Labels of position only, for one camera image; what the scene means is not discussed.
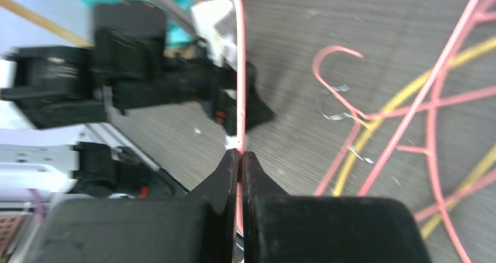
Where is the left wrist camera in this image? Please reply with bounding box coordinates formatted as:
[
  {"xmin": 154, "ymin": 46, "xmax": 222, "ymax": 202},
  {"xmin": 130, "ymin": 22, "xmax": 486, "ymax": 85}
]
[{"xmin": 191, "ymin": 0, "xmax": 237, "ymax": 70}]

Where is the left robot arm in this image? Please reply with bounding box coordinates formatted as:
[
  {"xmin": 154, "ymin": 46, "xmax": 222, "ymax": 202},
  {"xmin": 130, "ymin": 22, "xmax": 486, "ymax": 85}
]
[{"xmin": 1, "ymin": 1, "xmax": 237, "ymax": 199}]

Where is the white metal clothes rack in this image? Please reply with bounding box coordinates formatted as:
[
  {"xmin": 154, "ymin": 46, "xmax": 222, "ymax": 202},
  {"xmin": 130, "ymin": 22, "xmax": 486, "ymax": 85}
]
[{"xmin": 149, "ymin": 0, "xmax": 247, "ymax": 153}]

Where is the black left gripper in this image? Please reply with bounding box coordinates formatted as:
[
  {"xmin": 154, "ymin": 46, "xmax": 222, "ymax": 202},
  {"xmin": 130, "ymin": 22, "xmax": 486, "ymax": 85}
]
[{"xmin": 112, "ymin": 57, "xmax": 275, "ymax": 132}]

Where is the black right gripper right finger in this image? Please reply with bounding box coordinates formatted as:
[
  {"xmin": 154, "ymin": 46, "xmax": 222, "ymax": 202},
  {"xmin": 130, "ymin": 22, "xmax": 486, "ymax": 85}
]
[{"xmin": 242, "ymin": 151, "xmax": 431, "ymax": 262}]

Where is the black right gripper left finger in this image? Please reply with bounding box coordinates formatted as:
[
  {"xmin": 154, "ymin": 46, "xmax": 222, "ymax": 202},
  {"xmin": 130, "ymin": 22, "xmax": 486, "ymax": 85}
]
[{"xmin": 35, "ymin": 150, "xmax": 239, "ymax": 262}]

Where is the wooden clothes rack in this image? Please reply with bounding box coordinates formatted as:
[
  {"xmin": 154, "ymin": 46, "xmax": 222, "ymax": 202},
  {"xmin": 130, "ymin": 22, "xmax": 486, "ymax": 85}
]
[{"xmin": 1, "ymin": 0, "xmax": 93, "ymax": 47}]

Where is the yellow wire hanger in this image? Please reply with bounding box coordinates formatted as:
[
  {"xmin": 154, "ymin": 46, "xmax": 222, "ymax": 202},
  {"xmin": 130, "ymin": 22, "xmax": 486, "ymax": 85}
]
[{"xmin": 332, "ymin": 36, "xmax": 496, "ymax": 239}]

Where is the pink wire hanger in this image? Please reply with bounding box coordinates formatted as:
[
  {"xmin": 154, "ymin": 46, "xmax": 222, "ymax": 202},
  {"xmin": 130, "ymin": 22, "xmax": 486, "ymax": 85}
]
[
  {"xmin": 312, "ymin": 0, "xmax": 496, "ymax": 263},
  {"xmin": 395, "ymin": 0, "xmax": 496, "ymax": 263},
  {"xmin": 233, "ymin": 0, "xmax": 247, "ymax": 236}
]

